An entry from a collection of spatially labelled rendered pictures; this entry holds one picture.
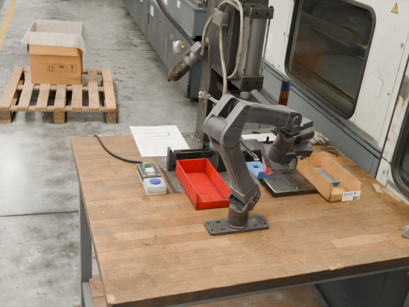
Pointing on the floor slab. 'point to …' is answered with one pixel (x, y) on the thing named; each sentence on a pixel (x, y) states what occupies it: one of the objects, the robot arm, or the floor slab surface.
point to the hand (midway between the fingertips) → (267, 173)
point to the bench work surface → (179, 282)
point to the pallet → (109, 108)
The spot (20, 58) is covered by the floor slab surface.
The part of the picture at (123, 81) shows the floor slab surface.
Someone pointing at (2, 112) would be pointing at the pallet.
